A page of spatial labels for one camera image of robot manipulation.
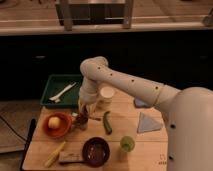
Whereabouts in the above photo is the orange bowl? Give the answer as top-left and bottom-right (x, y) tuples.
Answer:
(42, 113), (72, 138)

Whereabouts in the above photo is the brown scrub brush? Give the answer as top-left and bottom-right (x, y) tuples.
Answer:
(58, 152), (83, 165)

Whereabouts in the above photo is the yellow lemon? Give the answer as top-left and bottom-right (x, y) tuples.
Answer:
(48, 117), (61, 129)

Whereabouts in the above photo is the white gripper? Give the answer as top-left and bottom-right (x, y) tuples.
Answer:
(78, 77), (99, 115)

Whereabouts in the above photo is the blue sponge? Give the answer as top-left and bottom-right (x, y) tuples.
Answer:
(134, 98), (149, 108)

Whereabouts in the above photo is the dark maroon bowl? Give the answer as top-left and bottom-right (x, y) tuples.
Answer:
(82, 137), (110, 167)

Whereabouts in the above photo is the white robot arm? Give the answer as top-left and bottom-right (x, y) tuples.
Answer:
(79, 56), (213, 171)

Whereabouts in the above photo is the green cucumber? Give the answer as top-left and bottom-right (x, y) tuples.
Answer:
(103, 111), (112, 135)

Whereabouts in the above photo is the metal frame stand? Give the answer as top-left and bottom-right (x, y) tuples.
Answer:
(55, 0), (134, 31)

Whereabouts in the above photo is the white cylindrical container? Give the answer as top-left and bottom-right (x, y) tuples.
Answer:
(98, 86), (115, 109)

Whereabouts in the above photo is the white plastic spatula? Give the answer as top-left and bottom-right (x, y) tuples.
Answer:
(49, 82), (77, 103)

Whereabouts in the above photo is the green plastic tray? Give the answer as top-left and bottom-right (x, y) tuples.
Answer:
(40, 74), (83, 109)

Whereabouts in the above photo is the blue folded cloth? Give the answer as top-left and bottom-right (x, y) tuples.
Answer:
(137, 113), (163, 134)

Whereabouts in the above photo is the green plastic cup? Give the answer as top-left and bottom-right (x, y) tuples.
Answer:
(120, 136), (135, 153)

